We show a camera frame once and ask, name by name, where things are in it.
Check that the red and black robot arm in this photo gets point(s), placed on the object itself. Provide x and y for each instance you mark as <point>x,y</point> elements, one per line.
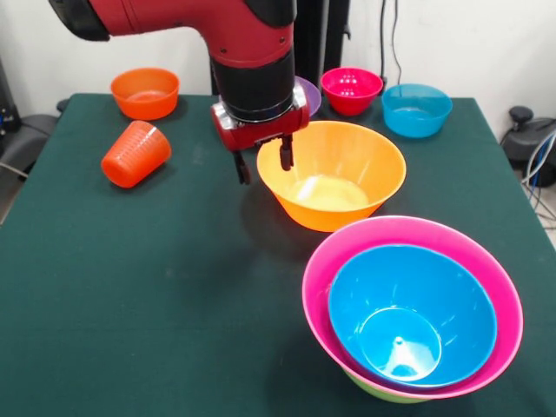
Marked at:
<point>243,43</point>

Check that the large orange bowl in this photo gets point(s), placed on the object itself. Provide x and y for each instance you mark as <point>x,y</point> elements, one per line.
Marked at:
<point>347,174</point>

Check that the small crimson bowl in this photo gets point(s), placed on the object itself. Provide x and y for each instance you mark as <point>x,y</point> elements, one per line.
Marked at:
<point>349,89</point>

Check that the dark green tablecloth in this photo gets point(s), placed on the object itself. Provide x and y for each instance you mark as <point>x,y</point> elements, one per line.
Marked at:
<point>130,304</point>

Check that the purple bowl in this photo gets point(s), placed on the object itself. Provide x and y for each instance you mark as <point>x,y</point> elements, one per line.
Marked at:
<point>313,95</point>

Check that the small blue bowl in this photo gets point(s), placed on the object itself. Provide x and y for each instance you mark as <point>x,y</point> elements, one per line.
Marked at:
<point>415,113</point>

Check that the large pink bowl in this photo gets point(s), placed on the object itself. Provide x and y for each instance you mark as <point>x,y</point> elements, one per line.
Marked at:
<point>391,234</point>

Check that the medium green bowl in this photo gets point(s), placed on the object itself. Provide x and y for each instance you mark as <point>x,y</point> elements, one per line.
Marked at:
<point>378,393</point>

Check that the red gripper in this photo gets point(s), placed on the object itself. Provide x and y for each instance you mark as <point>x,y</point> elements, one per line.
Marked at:
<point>260,132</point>

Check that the orange-red plastic cup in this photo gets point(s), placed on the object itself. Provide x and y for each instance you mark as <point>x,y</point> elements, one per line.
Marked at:
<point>134,156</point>

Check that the large blue bowl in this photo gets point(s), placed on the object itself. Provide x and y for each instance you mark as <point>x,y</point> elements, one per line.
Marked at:
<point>412,313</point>

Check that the small orange bowl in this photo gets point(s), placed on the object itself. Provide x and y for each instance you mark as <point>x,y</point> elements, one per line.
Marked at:
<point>145,95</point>

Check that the black electronics box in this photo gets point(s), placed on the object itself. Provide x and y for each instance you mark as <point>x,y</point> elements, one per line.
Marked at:
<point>8,100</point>

